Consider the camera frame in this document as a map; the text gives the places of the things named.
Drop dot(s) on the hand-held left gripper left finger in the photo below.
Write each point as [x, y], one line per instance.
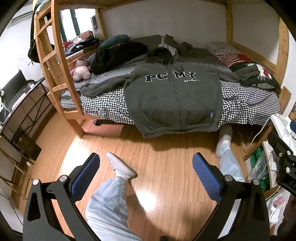
[85, 176]

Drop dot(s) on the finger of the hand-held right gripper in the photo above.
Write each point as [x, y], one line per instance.
[278, 141]

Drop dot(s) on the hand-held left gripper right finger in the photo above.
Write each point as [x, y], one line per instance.
[207, 176]

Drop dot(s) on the grey zip hoodie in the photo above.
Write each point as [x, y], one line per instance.
[173, 104]

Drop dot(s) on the olive green clothes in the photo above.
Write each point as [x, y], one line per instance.
[148, 40]

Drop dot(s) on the white power strip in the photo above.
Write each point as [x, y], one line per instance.
[282, 122]

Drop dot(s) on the person's right leg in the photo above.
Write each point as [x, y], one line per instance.
[230, 164]

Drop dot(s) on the person's leg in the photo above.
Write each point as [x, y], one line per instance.
[230, 164]
[108, 208]

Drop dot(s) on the green plastic bag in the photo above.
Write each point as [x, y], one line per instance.
[257, 158]

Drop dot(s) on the printed white plastic bag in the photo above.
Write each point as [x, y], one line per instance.
[277, 204]

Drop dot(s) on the person's left white shoe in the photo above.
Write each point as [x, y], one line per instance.
[121, 165]

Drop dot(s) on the person's white shoe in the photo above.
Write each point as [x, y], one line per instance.
[121, 165]
[224, 139]

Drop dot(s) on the person's left leg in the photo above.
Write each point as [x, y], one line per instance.
[108, 208]

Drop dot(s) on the person's right white shoe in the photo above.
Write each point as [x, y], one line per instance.
[224, 139]

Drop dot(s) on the black computer case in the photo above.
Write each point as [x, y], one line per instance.
[26, 144]

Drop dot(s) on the black white checkered bed sheet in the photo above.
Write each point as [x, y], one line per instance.
[108, 102]

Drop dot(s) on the black desk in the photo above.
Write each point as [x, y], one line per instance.
[20, 109]

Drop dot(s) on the pink plush toy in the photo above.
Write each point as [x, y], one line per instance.
[81, 70]

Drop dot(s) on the polka dot pillow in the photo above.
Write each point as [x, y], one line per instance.
[220, 47]

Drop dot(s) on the black monitor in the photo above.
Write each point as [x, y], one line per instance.
[13, 88]

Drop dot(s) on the black jacket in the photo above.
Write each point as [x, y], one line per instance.
[115, 55]

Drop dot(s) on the cluttered wooden table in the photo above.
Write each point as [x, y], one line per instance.
[78, 47]

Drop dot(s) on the white striped shirt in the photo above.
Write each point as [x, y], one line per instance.
[170, 49]

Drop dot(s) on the black hanging bag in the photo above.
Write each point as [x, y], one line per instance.
[33, 52]

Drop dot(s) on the dark teal cushion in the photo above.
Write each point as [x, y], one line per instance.
[113, 40]

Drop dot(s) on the cardboard box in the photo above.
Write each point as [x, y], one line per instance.
[86, 34]

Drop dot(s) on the green framed window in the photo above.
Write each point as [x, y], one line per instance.
[75, 23]

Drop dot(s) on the white air conditioner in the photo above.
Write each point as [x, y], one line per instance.
[19, 16]

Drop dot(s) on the wooden bunk bed frame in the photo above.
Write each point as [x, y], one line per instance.
[69, 88]

